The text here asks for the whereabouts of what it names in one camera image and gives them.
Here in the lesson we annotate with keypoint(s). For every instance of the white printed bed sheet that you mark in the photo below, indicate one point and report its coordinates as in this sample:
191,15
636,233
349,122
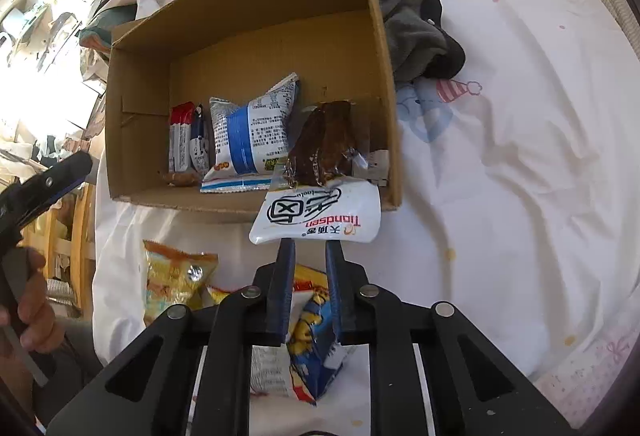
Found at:
521,196

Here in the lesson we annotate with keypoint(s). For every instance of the red white snack bar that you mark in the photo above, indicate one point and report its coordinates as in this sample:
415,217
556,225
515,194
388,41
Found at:
180,121

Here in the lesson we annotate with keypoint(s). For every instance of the blue yellow bear snack bag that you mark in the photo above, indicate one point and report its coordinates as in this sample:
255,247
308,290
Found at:
316,357

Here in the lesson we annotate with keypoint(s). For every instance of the white red large chip bag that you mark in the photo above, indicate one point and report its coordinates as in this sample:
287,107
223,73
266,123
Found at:
271,371

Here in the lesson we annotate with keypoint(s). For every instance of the left hand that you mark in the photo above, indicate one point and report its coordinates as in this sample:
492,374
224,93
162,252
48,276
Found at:
43,333

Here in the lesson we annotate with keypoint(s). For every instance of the orange yellow snack bag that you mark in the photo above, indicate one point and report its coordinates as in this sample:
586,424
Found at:
174,277

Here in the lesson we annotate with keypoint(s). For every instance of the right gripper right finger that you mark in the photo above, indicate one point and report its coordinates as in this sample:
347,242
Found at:
432,372

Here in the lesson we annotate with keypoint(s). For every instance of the yellow bear candy bar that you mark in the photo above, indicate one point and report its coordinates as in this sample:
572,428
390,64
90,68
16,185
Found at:
188,178

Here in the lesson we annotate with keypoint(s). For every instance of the wooden chair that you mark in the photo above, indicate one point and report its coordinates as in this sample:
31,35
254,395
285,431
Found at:
65,237

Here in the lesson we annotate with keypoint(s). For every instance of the navy white snack bar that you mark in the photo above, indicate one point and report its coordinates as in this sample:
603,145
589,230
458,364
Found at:
198,144

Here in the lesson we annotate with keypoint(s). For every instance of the brown cardboard box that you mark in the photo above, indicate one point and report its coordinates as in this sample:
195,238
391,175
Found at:
191,50

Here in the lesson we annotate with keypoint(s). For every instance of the blue white chip bag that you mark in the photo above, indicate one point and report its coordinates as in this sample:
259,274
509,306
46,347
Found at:
250,140

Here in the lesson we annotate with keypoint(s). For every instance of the grey cloth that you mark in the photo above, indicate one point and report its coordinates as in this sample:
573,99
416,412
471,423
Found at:
419,46

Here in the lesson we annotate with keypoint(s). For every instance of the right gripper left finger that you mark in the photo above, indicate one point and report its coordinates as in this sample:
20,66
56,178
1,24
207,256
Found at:
188,372

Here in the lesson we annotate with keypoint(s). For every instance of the brown white Tiandsen pastry pack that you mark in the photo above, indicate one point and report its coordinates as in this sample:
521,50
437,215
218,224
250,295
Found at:
313,194

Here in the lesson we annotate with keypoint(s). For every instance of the small white snack packet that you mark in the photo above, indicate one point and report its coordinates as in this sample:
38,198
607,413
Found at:
373,167

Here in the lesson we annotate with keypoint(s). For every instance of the teal orange pillow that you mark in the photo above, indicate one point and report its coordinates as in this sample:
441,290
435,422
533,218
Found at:
97,35

